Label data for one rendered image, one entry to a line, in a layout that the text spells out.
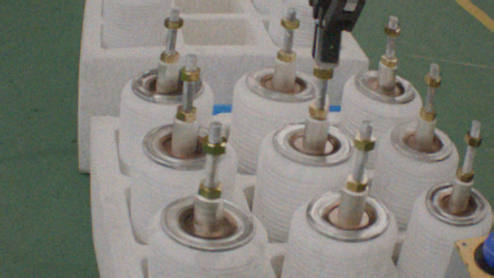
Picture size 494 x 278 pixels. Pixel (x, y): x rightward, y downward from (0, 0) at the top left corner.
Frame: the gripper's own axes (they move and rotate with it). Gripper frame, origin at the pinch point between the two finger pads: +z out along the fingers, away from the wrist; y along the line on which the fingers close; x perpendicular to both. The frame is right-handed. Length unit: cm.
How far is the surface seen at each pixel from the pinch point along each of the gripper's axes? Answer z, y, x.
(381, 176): 13.3, 0.6, 7.4
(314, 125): 7.7, 1.0, -0.5
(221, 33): 20, -47, -1
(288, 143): 10.0, 0.1, -2.3
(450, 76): 35, -70, 49
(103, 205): 17.4, -0.5, -19.3
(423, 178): 11.5, 4.1, 10.9
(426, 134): 8.6, 0.7, 11.9
